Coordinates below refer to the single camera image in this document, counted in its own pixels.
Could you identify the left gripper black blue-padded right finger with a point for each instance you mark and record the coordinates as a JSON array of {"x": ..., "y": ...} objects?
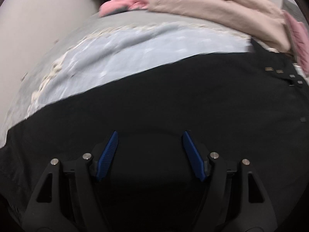
[{"x": 234, "y": 198}]

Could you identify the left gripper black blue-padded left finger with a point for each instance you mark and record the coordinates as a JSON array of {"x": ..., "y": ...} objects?
[{"x": 66, "y": 195}]

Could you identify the large black coat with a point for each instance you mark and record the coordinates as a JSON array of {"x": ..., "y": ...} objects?
[{"x": 251, "y": 105}]

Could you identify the grey bed sheet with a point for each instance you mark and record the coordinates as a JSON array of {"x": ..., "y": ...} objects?
[{"x": 18, "y": 109}]

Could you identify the pink velvet pillow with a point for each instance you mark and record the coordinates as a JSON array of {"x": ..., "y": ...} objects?
[{"x": 299, "y": 40}]

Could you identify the beige duvet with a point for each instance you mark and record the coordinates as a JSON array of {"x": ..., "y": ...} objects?
[{"x": 259, "y": 18}]

